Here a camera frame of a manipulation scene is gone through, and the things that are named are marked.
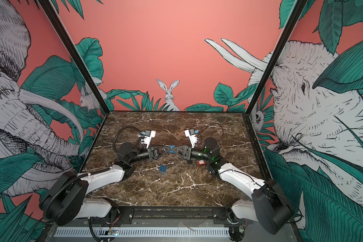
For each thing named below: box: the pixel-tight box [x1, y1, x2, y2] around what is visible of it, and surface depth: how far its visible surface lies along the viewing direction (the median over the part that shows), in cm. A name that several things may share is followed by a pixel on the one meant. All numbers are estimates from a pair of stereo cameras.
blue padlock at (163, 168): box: [159, 165, 167, 172], surface depth 92 cm
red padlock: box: [197, 159, 207, 166], surface depth 94 cm
